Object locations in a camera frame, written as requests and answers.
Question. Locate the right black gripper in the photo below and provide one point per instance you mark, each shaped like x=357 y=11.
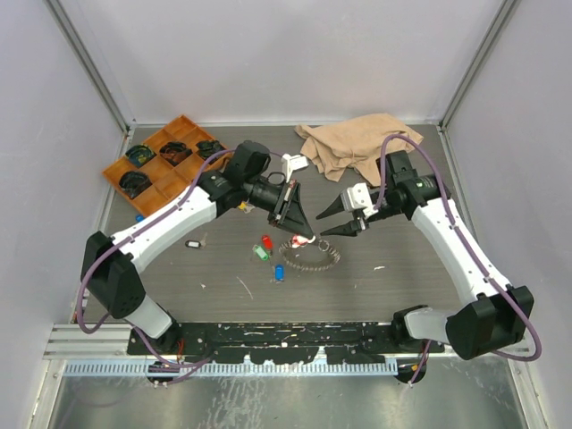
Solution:
x=351 y=228

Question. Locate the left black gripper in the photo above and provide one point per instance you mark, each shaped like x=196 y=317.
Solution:
x=289 y=214

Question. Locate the large metal keyring strip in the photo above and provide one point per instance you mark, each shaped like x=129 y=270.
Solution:
x=331 y=256

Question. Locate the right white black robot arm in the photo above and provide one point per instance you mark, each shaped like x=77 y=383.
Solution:
x=493 y=312

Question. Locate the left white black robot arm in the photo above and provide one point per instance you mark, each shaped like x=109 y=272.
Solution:
x=112 y=265

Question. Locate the red tag key on table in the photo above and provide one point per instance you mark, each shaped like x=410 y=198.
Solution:
x=267 y=242

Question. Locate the green tag key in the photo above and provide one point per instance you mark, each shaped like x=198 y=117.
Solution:
x=260 y=252

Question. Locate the blue tag key centre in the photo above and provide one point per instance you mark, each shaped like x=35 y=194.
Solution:
x=278 y=272

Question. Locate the yellow tag key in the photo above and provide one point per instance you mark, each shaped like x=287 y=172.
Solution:
x=245 y=207

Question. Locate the beige crumpled cloth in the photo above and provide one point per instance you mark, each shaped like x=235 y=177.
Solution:
x=355 y=143

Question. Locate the black tag key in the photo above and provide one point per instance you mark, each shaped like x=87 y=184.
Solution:
x=196 y=244

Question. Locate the dark coiled item top right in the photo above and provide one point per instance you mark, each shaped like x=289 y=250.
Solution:
x=207 y=148

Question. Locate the dark coiled item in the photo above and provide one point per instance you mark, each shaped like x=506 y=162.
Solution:
x=134 y=183
x=139 y=155
x=207 y=148
x=174 y=152

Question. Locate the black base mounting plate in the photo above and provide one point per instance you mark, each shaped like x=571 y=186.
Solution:
x=288 y=343

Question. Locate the dark coiled item top middle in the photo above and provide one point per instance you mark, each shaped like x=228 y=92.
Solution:
x=174 y=152

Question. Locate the orange compartment tray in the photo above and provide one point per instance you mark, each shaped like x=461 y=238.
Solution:
x=167 y=181

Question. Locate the dark coiled item bottom left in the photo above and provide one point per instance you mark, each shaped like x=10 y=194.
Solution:
x=134 y=183

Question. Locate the dark coiled item top left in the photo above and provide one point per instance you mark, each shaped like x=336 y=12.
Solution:
x=139 y=155

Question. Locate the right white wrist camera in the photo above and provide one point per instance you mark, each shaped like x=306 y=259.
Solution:
x=356 y=195

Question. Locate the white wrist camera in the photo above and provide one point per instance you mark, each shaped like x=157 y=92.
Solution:
x=356 y=195
x=291 y=164

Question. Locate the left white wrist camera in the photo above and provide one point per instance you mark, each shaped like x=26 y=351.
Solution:
x=291 y=164

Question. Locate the perforated metal cable rail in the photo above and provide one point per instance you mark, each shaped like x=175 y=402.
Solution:
x=148 y=367

